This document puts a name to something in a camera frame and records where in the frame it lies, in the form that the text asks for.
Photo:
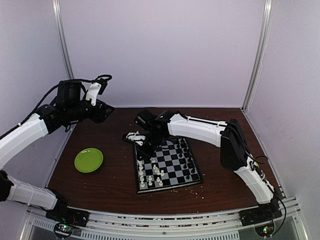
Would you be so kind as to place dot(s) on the black white chessboard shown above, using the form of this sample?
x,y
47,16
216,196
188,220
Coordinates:
x,y
171,166

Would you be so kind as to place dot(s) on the right aluminium frame post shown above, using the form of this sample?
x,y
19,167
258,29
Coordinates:
x,y
261,48

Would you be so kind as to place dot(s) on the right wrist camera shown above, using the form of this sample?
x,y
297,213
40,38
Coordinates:
x,y
134,138

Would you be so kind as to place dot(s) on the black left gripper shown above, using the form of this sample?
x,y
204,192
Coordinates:
x,y
99,116

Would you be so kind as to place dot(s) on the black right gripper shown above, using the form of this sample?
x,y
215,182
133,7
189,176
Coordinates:
x,y
147,154

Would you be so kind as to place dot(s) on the aluminium frame post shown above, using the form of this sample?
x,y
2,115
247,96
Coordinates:
x,y
261,48
67,55

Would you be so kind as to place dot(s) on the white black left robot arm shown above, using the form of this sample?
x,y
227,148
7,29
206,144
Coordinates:
x,y
43,120

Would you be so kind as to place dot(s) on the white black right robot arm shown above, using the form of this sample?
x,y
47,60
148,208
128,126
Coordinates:
x,y
226,135

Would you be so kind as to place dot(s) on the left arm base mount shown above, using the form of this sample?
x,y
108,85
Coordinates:
x,y
69,223

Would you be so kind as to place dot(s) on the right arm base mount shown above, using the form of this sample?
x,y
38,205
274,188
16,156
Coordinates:
x,y
262,220

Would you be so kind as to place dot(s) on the left aluminium frame post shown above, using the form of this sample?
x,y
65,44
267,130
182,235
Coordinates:
x,y
67,55

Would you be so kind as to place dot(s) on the green plate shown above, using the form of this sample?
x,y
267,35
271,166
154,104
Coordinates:
x,y
88,160

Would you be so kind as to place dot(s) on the aluminium front rail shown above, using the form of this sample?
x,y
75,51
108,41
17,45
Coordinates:
x,y
219,225

